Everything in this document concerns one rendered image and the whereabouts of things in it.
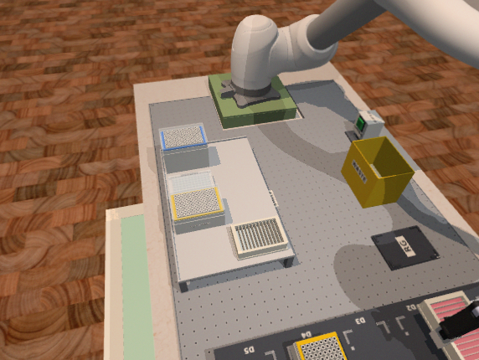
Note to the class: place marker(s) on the cream trough reservoir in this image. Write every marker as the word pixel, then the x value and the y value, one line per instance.
pixel 267 234

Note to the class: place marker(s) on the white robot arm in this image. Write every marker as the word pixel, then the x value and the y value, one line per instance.
pixel 261 51

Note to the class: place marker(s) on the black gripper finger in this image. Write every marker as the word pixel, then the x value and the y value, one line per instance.
pixel 464 321

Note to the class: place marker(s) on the yellow tip rack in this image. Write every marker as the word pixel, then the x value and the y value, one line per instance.
pixel 324 347

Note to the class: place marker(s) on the dark grey square pad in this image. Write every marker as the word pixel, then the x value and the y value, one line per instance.
pixel 405 247

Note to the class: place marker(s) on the white flat shelf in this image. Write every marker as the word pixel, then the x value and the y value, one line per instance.
pixel 208 252

